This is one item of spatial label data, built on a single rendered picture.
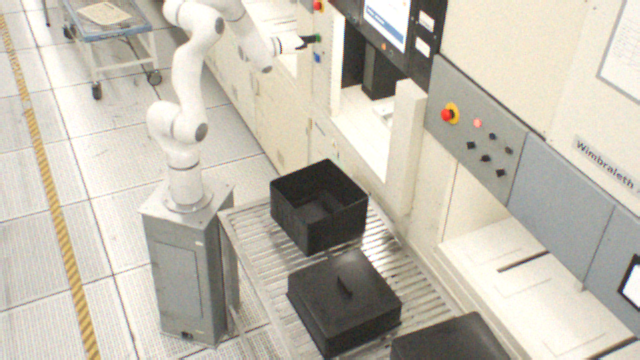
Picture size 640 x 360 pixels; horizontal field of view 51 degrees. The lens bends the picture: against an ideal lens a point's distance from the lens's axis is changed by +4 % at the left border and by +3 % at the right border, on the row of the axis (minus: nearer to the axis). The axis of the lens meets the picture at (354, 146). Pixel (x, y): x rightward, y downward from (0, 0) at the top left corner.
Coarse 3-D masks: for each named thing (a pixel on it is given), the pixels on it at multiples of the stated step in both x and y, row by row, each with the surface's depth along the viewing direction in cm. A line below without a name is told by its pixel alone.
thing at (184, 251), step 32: (160, 192) 260; (224, 192) 262; (160, 224) 253; (192, 224) 247; (160, 256) 264; (192, 256) 258; (160, 288) 278; (192, 288) 271; (160, 320) 292; (192, 320) 285; (224, 320) 296
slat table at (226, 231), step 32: (224, 224) 248; (384, 224) 254; (224, 256) 265; (256, 256) 236; (288, 256) 237; (320, 256) 238; (384, 256) 240; (416, 256) 241; (224, 288) 277; (256, 288) 225; (416, 288) 229; (288, 320) 215; (416, 320) 218; (288, 352) 206; (384, 352) 208
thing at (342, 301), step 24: (336, 264) 222; (360, 264) 223; (288, 288) 220; (312, 288) 213; (336, 288) 214; (360, 288) 215; (384, 288) 215; (312, 312) 206; (336, 312) 206; (360, 312) 207; (384, 312) 208; (312, 336) 210; (336, 336) 200; (360, 336) 208
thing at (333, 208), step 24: (312, 168) 254; (336, 168) 254; (288, 192) 253; (312, 192) 262; (336, 192) 260; (360, 192) 244; (288, 216) 238; (312, 216) 253; (336, 216) 234; (360, 216) 243; (312, 240) 233; (336, 240) 242
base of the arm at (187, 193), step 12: (168, 168) 246; (192, 168) 245; (180, 180) 246; (192, 180) 248; (168, 192) 259; (180, 192) 250; (192, 192) 251; (204, 192) 260; (168, 204) 254; (180, 204) 254; (192, 204) 254; (204, 204) 255
